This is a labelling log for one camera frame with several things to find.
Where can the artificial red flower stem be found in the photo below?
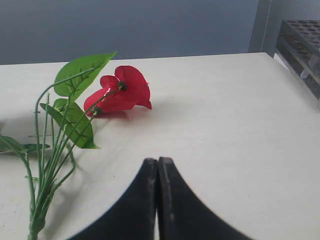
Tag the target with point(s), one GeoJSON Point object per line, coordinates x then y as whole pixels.
{"type": "Point", "coordinates": [60, 125]}

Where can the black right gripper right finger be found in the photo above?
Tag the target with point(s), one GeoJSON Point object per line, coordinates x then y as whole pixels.
{"type": "Point", "coordinates": [182, 215]}

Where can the black test tube rack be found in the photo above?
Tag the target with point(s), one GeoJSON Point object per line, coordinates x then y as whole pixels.
{"type": "Point", "coordinates": [298, 46]}

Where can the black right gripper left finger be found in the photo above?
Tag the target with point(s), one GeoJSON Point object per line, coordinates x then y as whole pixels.
{"type": "Point", "coordinates": [132, 217]}

